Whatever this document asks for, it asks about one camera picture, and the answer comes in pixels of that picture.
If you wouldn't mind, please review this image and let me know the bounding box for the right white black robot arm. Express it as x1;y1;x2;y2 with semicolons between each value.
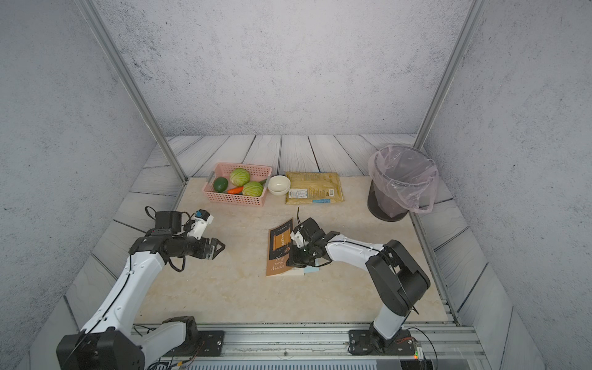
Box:
288;231;431;356

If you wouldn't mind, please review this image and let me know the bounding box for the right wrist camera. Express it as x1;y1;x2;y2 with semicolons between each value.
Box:
291;217;325;249

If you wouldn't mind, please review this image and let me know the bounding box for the brown black paperback book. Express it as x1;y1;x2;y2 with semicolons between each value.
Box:
266;219;304;278

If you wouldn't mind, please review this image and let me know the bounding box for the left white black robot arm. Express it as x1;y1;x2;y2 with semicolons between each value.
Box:
56;210;225;369

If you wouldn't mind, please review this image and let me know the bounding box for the dark green avocado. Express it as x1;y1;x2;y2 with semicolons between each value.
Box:
213;177;228;193

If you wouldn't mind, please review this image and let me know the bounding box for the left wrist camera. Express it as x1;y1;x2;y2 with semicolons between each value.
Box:
187;210;214;240

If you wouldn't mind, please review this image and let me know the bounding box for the pink plastic basket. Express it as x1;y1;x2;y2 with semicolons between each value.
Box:
202;163;272;207

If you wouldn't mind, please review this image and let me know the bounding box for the front green cabbage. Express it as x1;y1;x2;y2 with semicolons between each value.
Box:
242;181;264;197

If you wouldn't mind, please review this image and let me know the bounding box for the black trash bin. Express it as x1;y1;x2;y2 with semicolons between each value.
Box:
367;181;409;222

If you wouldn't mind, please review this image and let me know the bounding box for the left aluminium frame post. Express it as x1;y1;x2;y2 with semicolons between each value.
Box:
76;0;188;185

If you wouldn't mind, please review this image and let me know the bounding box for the aluminium mounting rail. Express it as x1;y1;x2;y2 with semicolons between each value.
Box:
82;323;491;370

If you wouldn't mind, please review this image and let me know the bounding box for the back green cabbage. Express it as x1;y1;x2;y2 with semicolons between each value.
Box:
229;168;251;187

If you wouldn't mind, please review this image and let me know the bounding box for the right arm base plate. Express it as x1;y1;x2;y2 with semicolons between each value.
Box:
348;329;417;357

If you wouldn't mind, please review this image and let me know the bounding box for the white ceramic bowl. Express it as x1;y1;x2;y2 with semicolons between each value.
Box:
268;175;291;196

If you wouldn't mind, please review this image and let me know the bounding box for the yellow grain bag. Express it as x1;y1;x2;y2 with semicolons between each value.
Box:
285;172;344;205

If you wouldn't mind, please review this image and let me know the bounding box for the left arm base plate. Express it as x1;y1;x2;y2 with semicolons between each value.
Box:
164;330;225;358

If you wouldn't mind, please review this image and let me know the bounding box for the right aluminium frame post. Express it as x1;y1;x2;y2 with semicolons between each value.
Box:
413;0;487;150

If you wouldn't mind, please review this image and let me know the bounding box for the lower blue sticky note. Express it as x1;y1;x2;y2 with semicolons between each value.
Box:
303;266;320;274

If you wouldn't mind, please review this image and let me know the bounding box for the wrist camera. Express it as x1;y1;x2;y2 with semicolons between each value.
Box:
291;217;325;249
187;210;214;240

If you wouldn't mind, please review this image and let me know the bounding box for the aluminium frame post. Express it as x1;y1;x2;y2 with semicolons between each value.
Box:
76;0;188;185
413;0;487;150

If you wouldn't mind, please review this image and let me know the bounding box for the red chili pepper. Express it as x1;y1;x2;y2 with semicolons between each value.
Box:
227;187;244;195

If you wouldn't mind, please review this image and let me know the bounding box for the green cabbage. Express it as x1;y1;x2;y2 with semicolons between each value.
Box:
229;168;251;187
242;181;264;197

